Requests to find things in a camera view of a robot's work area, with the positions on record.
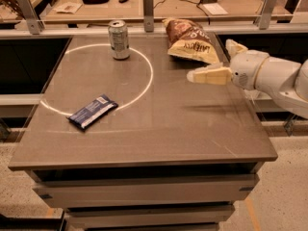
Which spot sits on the blue snack bar wrapper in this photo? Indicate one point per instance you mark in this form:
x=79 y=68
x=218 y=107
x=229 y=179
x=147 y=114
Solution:
x=97 y=108

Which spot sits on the silver 7up soda can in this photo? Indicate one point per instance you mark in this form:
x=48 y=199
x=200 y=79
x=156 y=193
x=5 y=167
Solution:
x=118 y=36

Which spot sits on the paper packet on desk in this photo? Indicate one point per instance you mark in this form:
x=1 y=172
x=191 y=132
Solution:
x=68 y=7

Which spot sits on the metal bracket middle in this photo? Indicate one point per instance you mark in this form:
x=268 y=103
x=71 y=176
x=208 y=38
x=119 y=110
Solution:
x=148 y=15

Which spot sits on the black pouch on desk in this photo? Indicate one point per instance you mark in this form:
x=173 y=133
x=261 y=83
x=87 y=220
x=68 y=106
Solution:
x=95 y=2

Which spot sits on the brown chip bag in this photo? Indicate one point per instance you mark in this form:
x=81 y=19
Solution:
x=188 y=40

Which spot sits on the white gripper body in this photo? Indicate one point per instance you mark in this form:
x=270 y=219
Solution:
x=247 y=69

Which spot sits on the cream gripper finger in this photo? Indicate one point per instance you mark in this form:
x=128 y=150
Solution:
x=213 y=74
x=233 y=48

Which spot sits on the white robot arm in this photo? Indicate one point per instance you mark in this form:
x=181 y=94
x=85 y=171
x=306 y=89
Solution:
x=284 y=81

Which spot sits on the white paper sheet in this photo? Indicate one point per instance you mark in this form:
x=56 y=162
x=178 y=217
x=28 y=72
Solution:
x=215 y=9

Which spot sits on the grey drawer cabinet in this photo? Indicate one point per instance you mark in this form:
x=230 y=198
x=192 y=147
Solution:
x=150 y=198

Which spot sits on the metal bracket left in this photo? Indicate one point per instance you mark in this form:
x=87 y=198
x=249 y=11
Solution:
x=35 y=26

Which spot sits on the metal bracket right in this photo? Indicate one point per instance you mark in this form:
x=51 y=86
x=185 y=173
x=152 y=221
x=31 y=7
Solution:
x=263 y=19

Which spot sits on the metal bracket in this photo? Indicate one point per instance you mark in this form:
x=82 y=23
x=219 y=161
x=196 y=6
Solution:
x=263 y=19
x=148 y=15
x=35 y=26

